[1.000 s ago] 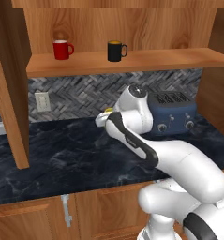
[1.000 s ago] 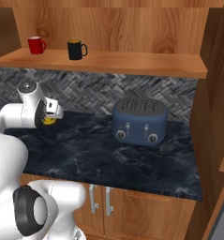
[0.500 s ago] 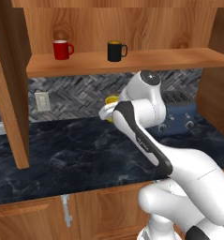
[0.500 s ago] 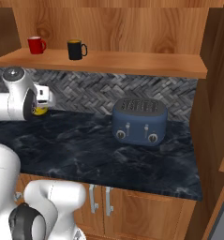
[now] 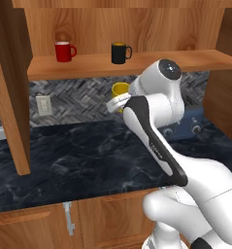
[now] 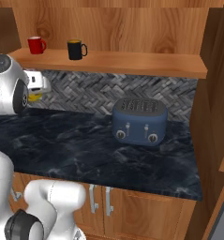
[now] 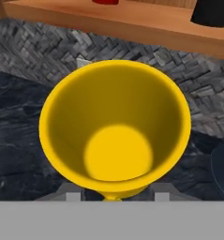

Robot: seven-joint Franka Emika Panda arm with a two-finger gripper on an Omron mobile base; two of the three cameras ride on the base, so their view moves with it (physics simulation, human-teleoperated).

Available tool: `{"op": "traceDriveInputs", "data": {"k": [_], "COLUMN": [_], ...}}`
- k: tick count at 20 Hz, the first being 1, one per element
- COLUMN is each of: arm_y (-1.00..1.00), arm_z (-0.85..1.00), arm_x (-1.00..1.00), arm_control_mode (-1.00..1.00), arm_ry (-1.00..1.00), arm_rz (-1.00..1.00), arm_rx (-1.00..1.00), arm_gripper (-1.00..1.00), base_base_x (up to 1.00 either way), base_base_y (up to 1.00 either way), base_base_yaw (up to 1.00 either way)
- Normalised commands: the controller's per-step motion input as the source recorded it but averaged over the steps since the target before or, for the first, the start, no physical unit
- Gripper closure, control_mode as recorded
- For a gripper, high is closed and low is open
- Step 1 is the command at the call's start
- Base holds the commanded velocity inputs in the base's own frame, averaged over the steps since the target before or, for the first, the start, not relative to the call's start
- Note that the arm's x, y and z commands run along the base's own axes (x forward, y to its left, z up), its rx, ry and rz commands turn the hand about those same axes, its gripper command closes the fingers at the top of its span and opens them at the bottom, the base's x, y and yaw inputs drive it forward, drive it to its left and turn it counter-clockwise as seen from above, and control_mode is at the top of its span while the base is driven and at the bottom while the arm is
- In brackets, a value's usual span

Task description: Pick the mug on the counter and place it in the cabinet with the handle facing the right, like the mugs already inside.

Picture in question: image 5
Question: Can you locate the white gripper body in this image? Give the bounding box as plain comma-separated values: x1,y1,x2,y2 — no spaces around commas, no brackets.
106,93,133,114

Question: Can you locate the yellow mug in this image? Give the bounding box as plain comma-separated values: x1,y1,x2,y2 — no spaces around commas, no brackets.
111,82,132,114

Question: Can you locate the black mug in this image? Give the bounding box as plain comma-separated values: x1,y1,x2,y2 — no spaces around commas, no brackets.
111,42,133,65

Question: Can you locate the red mug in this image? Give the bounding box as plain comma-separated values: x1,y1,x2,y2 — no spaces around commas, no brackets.
54,41,78,63

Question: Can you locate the wooden base cabinet door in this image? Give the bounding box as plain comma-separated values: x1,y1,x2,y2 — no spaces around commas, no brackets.
0,202,79,249
76,189,161,249

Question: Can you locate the blue toaster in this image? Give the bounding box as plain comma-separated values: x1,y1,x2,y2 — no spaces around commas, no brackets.
159,96,206,143

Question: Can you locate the white wall outlet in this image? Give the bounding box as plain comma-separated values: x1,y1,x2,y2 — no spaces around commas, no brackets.
35,94,53,117

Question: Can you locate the wooden wall cabinet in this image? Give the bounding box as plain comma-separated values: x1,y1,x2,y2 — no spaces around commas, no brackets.
12,0,232,82

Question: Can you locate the silver cabinet handle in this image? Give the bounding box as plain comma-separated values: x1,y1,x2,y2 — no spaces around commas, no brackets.
62,200,76,237

